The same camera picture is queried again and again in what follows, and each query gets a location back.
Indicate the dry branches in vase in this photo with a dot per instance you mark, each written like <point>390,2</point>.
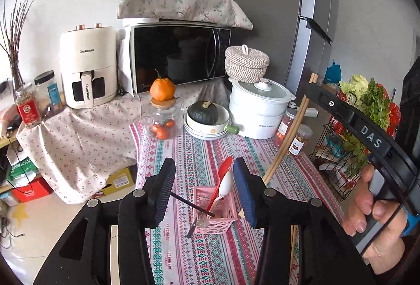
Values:
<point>17,75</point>

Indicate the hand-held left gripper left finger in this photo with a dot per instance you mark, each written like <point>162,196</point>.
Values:
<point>162,189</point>

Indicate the orange tangerine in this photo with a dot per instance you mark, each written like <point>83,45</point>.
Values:
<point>162,89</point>

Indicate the green and white bag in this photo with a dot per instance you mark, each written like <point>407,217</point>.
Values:
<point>21,168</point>

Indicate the pink cloth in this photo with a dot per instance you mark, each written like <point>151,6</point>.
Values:
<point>6,116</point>

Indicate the floral microwave cover cloth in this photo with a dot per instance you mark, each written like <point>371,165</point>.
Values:
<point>183,2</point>

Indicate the cream air fryer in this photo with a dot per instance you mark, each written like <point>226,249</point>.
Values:
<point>87,55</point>

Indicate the pale green cabbage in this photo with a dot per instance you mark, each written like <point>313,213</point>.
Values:
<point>356,83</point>

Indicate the white electric pot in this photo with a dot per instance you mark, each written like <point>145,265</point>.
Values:
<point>256,120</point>

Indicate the blue plastic bag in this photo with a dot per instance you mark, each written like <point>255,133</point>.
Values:
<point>333,73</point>

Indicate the blue label jar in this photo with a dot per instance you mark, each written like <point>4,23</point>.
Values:
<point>54,94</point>

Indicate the red label jar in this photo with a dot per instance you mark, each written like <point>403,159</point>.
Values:
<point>28,111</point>

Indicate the dark green pumpkin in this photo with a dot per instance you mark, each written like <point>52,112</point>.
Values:
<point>201,114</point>

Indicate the woven lidded basket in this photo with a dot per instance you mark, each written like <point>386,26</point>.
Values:
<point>246,63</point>

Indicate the cardboard box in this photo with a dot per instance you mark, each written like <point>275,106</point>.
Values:
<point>119,181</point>

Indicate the red box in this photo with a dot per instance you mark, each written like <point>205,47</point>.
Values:
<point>32,191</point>

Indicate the tall jar of red snacks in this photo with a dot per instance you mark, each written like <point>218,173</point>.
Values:
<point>283,127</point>

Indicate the pink plastic basket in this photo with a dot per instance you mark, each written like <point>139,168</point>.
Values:
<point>216,226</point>

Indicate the white spoon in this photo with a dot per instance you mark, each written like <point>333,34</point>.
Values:
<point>226,186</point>

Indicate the white plate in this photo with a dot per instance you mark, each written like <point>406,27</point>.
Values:
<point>200,135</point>

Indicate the black microwave oven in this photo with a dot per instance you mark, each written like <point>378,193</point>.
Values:
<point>177,52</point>

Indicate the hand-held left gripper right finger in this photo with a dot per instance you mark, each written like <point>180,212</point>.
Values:
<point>246,193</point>

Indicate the floral shelf cloth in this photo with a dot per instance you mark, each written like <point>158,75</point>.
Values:
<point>82,147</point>

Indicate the wooden shelf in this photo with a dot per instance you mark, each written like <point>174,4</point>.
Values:
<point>6,142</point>

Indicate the red plastic bag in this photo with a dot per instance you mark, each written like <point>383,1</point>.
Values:
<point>393,114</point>

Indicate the small jar with dark label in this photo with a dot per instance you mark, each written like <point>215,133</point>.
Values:
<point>300,143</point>

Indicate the person's right hand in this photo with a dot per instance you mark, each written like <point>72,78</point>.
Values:
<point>387,210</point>

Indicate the glass jar with wooden lid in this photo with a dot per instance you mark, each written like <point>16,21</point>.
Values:
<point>164,120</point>

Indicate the grey refrigerator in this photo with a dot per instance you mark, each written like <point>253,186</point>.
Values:
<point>269,9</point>

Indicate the yellow star sticker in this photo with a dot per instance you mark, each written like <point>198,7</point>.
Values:
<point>19,214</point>

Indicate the long wooden chopstick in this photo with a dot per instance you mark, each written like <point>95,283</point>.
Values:
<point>288,137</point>

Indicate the striped patterned tablecloth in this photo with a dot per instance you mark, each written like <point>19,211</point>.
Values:
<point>203,258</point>

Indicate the red spoon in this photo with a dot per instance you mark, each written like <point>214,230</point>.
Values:
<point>223,166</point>

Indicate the leafy green vegetables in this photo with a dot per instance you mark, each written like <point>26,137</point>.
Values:
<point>377,101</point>

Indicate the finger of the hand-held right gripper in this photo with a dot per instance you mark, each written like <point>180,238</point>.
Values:
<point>331,104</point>

